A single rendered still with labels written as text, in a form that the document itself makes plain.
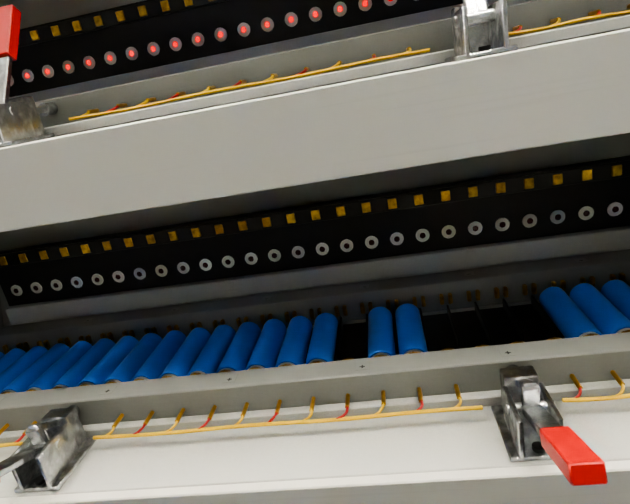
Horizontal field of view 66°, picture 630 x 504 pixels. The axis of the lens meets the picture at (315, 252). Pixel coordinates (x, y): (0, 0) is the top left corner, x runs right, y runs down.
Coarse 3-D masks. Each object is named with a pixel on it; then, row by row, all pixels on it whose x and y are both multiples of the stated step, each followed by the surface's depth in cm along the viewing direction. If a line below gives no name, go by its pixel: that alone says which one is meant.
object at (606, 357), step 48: (624, 336) 27; (144, 384) 31; (192, 384) 30; (240, 384) 29; (288, 384) 29; (336, 384) 28; (384, 384) 28; (432, 384) 28; (480, 384) 27; (576, 384) 26; (624, 384) 25; (0, 432) 31; (192, 432) 28
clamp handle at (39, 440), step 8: (32, 432) 27; (40, 432) 27; (32, 440) 28; (40, 440) 28; (48, 440) 28; (32, 448) 27; (40, 448) 27; (16, 456) 26; (24, 456) 26; (32, 456) 27; (0, 464) 25; (8, 464) 25; (16, 464) 25; (0, 472) 24; (8, 472) 25
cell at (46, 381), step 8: (80, 344) 40; (88, 344) 40; (72, 352) 39; (80, 352) 39; (64, 360) 38; (72, 360) 38; (48, 368) 37; (56, 368) 37; (64, 368) 37; (40, 376) 36; (48, 376) 36; (56, 376) 36; (32, 384) 35; (40, 384) 35; (48, 384) 35
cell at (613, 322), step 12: (576, 288) 34; (588, 288) 33; (576, 300) 34; (588, 300) 32; (600, 300) 32; (588, 312) 32; (600, 312) 31; (612, 312) 30; (600, 324) 30; (612, 324) 29; (624, 324) 29
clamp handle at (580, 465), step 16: (528, 400) 23; (528, 416) 22; (544, 416) 22; (544, 432) 20; (560, 432) 20; (544, 448) 20; (560, 448) 18; (576, 448) 18; (560, 464) 18; (576, 464) 17; (592, 464) 17; (576, 480) 17; (592, 480) 17
